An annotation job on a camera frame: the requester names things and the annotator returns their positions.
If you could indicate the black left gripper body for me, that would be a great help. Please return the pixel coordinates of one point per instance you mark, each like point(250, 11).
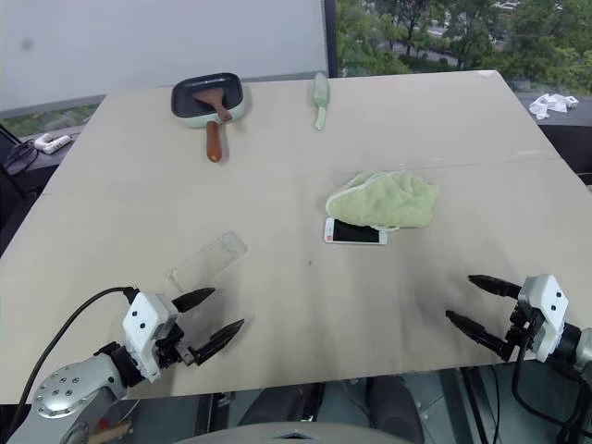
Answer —
point(170, 349)

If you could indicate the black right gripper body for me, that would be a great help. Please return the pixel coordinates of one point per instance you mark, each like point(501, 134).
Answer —
point(525, 328)

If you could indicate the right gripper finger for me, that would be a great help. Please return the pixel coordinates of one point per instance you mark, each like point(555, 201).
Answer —
point(476, 330)
point(497, 284)

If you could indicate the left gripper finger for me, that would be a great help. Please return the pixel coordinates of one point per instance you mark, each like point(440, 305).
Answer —
point(194, 297)
point(217, 340)

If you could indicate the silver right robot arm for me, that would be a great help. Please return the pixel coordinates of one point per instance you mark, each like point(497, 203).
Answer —
point(575, 344)

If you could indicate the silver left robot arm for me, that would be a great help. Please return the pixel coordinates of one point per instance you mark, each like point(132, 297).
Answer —
point(69, 388)

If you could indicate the clear phone case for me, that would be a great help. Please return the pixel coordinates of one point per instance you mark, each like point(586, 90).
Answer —
point(208, 263)

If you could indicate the dark rounded shape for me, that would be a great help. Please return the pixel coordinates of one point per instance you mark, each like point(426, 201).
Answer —
point(393, 407)

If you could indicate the grey robot torso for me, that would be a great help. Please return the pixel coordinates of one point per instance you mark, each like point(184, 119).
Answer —
point(287, 434)

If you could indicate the light green towel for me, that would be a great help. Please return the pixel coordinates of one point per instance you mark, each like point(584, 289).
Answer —
point(384, 199)

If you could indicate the white smartphone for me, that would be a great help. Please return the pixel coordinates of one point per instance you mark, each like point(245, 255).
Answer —
point(353, 232)

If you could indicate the black window ledge counter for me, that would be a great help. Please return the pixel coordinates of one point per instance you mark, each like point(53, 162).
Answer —
point(569, 143)
point(23, 199)

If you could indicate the green square frying pan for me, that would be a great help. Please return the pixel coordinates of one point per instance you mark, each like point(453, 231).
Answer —
point(208, 104)

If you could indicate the brown wooden spatula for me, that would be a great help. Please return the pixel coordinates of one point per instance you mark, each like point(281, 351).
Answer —
point(213, 104)

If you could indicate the white power strip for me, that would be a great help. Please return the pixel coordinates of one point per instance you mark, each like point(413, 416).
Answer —
point(53, 142)

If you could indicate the light green plastic brush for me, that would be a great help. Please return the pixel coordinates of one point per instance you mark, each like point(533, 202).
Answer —
point(320, 99)

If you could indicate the white roller blind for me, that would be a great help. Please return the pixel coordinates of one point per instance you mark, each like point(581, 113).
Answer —
point(162, 41)

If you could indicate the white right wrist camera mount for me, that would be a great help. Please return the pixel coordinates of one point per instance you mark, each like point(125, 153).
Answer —
point(550, 305)

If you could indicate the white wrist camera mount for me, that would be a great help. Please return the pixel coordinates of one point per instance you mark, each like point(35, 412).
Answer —
point(550, 305)
point(143, 319)

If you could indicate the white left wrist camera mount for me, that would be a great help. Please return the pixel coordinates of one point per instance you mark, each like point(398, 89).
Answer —
point(143, 319)

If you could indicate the dark window frame post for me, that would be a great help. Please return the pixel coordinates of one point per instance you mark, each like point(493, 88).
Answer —
point(329, 37)

